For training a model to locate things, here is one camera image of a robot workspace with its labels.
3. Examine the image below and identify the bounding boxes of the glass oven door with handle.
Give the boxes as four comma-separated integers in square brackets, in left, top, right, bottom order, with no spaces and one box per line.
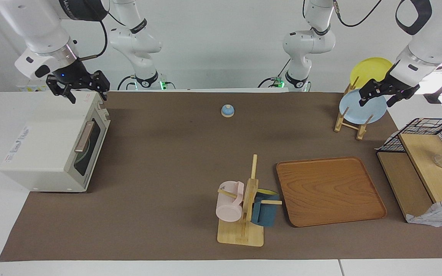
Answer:
[67,113,111,189]

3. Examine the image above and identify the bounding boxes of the white toaster oven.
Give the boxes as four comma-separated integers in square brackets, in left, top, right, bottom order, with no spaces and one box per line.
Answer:
[0,91,111,193]

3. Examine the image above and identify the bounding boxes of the light blue plate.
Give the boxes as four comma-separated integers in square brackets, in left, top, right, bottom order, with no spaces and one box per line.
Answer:
[339,88,388,125]

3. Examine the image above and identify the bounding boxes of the yellow plate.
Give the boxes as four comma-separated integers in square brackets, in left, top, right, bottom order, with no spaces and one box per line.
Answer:
[350,57,394,90]

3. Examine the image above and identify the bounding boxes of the wooden plate rack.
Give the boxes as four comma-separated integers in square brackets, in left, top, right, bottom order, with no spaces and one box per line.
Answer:
[334,77,375,141]

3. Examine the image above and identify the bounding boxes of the brown wooden tray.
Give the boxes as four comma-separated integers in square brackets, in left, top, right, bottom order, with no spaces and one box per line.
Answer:
[276,156,387,227]

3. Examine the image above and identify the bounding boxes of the brown table mat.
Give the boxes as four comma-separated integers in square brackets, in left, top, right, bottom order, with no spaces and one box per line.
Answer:
[0,91,442,262]

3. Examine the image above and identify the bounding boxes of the dark blue mug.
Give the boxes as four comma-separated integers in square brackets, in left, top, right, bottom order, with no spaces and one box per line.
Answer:
[251,189,281,227]

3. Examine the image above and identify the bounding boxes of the pink mug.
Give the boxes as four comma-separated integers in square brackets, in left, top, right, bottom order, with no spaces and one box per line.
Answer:
[216,181,244,222]

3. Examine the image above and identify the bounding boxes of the wooden mug tree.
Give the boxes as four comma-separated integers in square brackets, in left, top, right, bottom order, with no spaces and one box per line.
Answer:
[217,154,283,247]

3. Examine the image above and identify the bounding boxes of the black base cable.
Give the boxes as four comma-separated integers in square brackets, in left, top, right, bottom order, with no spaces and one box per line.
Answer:
[258,57,291,88]
[117,75,137,91]

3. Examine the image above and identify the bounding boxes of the black wire basket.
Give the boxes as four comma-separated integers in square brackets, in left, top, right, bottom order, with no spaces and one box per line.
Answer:
[380,118,442,177]

